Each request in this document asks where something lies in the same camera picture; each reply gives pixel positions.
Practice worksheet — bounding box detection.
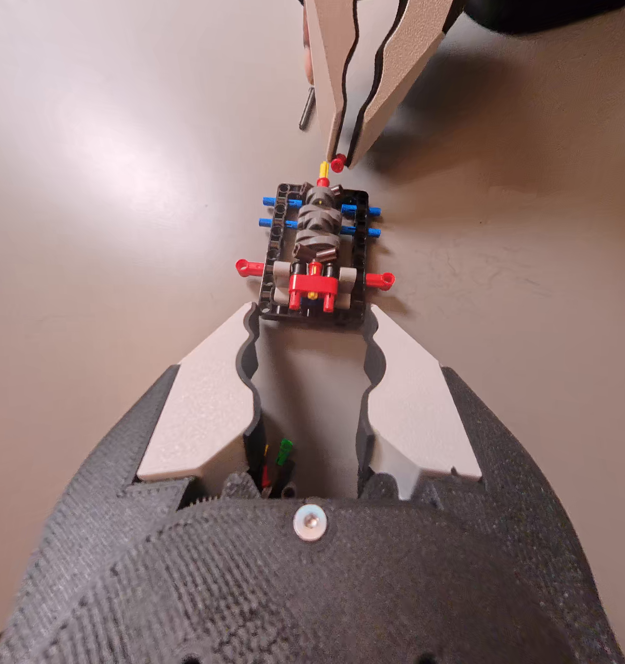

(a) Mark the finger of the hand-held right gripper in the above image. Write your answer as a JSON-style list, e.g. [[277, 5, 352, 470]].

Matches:
[[303, 0, 360, 163], [345, 0, 456, 169]]

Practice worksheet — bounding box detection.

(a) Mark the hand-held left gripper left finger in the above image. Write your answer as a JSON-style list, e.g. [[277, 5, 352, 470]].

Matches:
[[136, 302, 265, 496]]

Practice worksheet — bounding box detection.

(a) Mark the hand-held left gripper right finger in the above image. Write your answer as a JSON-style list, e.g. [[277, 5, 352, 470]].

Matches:
[[356, 305, 483, 501]]

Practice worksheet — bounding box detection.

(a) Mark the pile of small lego pieces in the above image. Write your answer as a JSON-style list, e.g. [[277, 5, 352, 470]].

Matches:
[[246, 437, 299, 500]]

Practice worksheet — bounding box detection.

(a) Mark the black lego frame assembly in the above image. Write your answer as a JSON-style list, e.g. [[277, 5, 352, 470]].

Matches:
[[236, 179, 396, 326]]

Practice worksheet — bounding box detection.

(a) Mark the black fabric cushion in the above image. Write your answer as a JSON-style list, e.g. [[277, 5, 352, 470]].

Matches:
[[468, 0, 625, 36]]

